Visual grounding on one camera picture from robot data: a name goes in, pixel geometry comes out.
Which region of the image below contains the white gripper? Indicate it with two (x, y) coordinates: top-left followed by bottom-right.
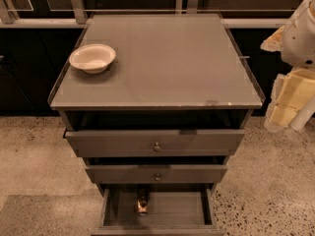
(260, 0), (315, 133)

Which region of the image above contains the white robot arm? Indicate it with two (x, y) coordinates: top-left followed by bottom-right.
(261, 0), (315, 133)

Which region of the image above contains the grey drawer cabinet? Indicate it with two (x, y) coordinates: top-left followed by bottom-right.
(47, 13), (266, 236)

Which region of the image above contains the metal top drawer knob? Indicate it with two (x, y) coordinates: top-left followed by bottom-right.
(153, 142), (161, 151)

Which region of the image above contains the grey top drawer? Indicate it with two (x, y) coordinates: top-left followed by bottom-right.
(65, 129), (244, 157)

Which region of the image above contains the grey drawer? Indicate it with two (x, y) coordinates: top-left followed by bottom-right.
(65, 129), (244, 157)
(91, 186), (224, 236)
(86, 164), (227, 184)

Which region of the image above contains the grey bottom drawer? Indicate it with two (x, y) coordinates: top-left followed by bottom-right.
(91, 186), (224, 236)

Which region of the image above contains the grey middle drawer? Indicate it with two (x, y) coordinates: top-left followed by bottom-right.
(86, 164), (227, 184)

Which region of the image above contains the white paper bowl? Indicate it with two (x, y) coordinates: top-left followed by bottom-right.
(69, 44), (116, 74)

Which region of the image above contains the grey metal railing frame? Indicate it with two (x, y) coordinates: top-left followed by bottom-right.
(1, 0), (304, 29)

